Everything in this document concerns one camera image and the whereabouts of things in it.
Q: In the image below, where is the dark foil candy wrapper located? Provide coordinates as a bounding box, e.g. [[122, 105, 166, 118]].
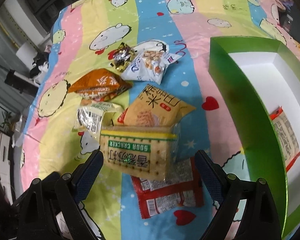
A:
[[110, 42, 136, 72]]

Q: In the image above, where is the clear yellow-green snack packet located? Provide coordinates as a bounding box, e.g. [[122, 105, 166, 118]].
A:
[[72, 100, 123, 139]]

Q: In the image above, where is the white blue nut bag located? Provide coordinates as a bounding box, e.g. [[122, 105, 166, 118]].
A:
[[121, 50, 181, 85]]

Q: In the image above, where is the red snack packet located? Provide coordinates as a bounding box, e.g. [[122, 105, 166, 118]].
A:
[[132, 157, 204, 219]]

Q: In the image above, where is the yellow rice cracker bag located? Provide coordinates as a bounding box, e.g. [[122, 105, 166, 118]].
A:
[[117, 84, 196, 127]]

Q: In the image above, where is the orange sunflower seed bag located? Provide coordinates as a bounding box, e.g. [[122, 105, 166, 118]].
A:
[[68, 68, 133, 101]]

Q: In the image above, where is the green white cardboard box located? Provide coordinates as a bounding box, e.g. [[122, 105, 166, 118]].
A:
[[209, 36, 300, 236]]

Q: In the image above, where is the black white clothes pile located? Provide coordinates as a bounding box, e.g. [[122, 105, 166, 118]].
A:
[[30, 45, 52, 85]]

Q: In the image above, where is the colourful cartoon striped bedsheet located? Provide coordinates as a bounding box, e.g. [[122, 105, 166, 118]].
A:
[[21, 0, 300, 239]]

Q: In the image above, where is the orange white packet in box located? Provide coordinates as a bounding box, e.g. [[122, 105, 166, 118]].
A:
[[269, 107, 300, 172]]

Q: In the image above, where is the soda cracker pack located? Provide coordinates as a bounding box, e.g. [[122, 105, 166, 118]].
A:
[[99, 124, 180, 181]]

